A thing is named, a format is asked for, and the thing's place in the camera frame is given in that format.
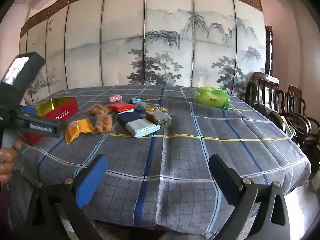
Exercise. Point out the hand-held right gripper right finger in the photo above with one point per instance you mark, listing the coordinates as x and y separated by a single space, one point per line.
225 180

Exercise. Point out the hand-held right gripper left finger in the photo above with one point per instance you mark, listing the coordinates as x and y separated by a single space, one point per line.
91 180

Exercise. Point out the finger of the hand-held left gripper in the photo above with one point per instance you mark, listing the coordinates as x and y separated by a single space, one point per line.
42 126
29 110

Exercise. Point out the red tin box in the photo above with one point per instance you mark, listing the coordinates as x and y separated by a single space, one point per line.
62 115

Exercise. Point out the orange yellow snack packet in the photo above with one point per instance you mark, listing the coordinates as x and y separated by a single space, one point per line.
78 129

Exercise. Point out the clear fried snack packet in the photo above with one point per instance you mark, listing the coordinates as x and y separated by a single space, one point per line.
98 109
103 123

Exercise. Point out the light blue snack packet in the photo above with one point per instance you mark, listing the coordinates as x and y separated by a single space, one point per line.
142 128

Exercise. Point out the navy blue snack packet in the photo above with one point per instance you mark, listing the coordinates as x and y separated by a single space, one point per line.
130 117

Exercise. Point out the pink candy packet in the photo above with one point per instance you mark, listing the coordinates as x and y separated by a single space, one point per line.
115 98

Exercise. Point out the red snack packet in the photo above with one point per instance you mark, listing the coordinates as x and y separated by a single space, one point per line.
122 107

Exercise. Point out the clear packet with red label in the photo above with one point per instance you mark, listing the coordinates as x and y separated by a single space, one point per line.
160 120

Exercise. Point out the blue edged clear packet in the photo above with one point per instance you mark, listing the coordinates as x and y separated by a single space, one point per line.
141 105

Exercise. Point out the small blue candy packet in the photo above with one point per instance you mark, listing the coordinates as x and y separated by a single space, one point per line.
135 101

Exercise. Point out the yellow cake packet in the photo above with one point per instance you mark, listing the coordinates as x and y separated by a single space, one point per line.
156 108

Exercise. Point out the person's left hand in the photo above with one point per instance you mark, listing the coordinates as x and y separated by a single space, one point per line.
7 162

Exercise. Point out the blue plaid tablecloth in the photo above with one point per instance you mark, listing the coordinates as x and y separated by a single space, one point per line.
187 155

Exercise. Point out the green tissue pack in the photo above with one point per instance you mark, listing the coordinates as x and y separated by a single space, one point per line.
212 98

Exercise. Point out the dark wooden chair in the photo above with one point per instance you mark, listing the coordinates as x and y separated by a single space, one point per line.
262 90
297 105

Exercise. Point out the painted folding screen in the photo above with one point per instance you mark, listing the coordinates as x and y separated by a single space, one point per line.
125 30

